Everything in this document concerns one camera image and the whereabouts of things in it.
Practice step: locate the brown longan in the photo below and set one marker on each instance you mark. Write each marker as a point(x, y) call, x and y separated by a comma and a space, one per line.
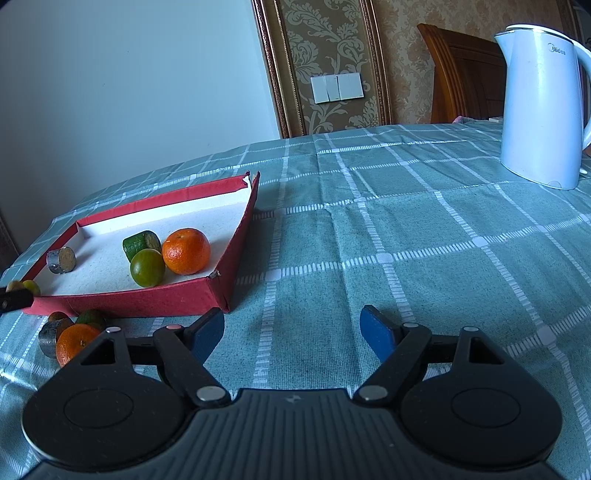
point(32, 287)
point(57, 316)

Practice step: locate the pink cloth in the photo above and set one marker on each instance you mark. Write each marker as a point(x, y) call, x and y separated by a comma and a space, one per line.
point(459, 119)

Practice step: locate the white wall light switch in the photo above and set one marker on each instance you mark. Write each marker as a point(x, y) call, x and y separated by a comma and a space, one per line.
point(337, 87)

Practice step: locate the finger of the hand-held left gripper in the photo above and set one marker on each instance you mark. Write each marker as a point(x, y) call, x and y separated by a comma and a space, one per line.
point(14, 300)

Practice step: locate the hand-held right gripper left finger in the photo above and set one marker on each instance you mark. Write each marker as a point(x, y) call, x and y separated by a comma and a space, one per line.
point(207, 334)

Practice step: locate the wooden bed headboard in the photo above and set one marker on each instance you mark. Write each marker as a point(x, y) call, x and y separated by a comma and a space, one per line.
point(466, 78)

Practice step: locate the green cucumber piece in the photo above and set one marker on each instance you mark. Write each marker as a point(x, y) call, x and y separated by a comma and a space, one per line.
point(138, 242)
point(90, 317)

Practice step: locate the teal checked tablecloth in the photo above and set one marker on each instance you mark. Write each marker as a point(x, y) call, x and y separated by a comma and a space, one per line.
point(415, 230)

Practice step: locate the small orange mandarin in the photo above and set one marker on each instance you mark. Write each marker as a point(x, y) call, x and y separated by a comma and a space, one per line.
point(74, 344)
point(186, 251)

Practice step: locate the red cardboard box tray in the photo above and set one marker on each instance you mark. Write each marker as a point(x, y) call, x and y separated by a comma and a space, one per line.
point(106, 272)

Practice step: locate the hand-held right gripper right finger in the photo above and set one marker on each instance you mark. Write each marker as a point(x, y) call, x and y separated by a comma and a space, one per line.
point(376, 332)

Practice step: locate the white electric kettle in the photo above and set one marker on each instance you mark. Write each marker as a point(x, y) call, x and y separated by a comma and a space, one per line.
point(540, 115)

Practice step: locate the gold framed wallpaper panel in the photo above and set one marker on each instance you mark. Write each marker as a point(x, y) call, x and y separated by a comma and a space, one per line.
point(323, 46)

